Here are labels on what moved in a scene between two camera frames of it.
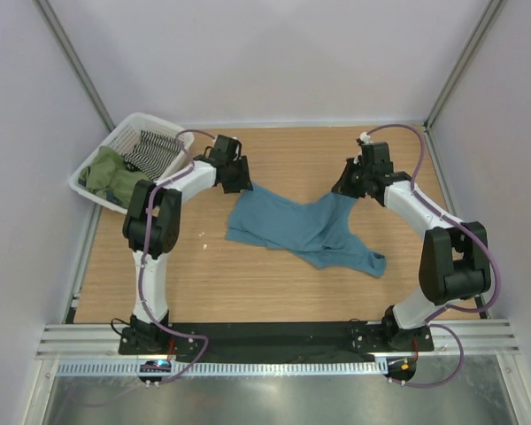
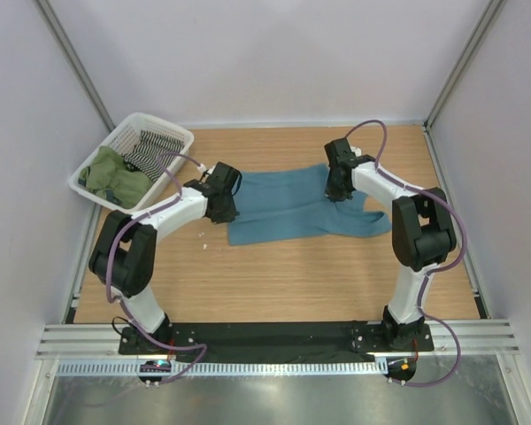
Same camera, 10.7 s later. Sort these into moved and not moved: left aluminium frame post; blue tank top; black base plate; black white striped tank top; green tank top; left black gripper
Moved: left black gripper; blue tank top
Not moved: green tank top; black base plate; black white striped tank top; left aluminium frame post
